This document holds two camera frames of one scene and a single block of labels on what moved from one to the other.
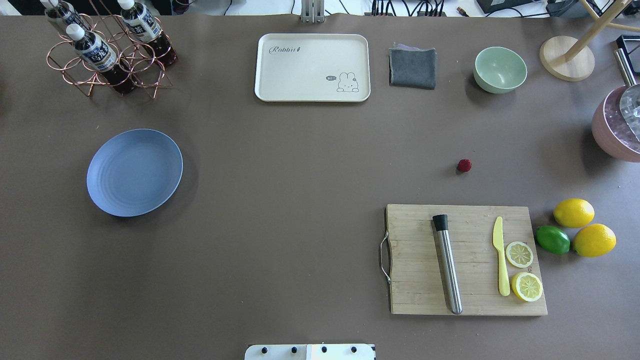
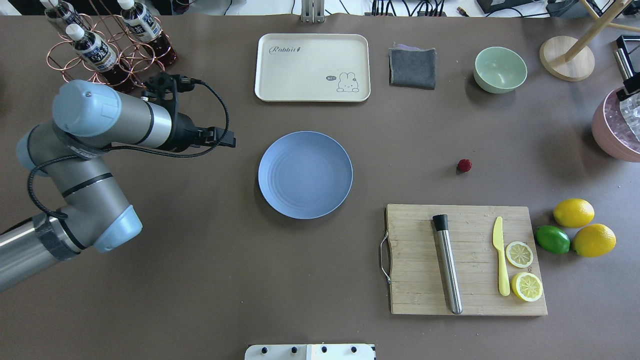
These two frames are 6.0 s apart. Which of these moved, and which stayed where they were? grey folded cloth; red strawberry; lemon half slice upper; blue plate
Moved: blue plate
Stayed: lemon half slice upper; red strawberry; grey folded cloth
